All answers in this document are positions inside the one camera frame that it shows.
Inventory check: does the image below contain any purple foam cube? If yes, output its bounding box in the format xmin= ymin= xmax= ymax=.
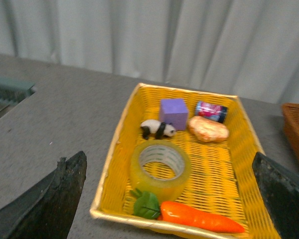
xmin=158 ymin=98 xmax=189 ymax=131

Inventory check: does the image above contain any orange toy carrot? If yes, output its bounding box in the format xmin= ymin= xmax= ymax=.
xmin=130 ymin=189 xmax=245 ymax=233

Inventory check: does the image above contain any small printed can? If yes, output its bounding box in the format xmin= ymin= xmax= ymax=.
xmin=195 ymin=101 xmax=228 ymax=123

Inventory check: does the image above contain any toy bread loaf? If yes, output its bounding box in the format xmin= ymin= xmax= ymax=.
xmin=188 ymin=116 xmax=229 ymax=142

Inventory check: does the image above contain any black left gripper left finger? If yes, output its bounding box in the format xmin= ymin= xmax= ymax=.
xmin=0 ymin=151 xmax=87 ymax=239

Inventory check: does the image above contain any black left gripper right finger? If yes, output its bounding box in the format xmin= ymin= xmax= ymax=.
xmin=252 ymin=152 xmax=299 ymax=239

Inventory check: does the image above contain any yellow woven basket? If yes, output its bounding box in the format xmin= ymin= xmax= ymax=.
xmin=90 ymin=83 xmax=279 ymax=239

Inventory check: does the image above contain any clear packing tape roll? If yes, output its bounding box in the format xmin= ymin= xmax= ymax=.
xmin=130 ymin=140 xmax=191 ymax=203

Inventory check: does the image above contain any toy panda figurine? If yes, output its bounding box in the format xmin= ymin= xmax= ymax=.
xmin=140 ymin=119 xmax=176 ymax=140

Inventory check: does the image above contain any grey metal rail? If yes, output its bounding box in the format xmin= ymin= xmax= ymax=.
xmin=0 ymin=77 xmax=36 ymax=118

